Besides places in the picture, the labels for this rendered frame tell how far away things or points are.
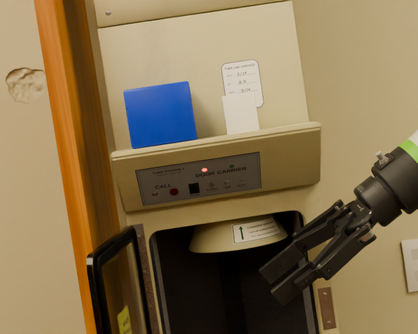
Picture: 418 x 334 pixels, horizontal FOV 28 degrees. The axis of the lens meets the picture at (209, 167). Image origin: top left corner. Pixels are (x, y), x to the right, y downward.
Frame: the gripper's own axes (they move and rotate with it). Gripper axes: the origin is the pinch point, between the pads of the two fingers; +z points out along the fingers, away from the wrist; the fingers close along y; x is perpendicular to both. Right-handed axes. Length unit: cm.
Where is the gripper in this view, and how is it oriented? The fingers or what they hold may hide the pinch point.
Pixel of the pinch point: (284, 276)
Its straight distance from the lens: 129.6
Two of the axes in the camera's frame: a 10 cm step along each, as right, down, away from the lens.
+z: -7.7, 6.3, 0.4
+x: 6.1, 7.3, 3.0
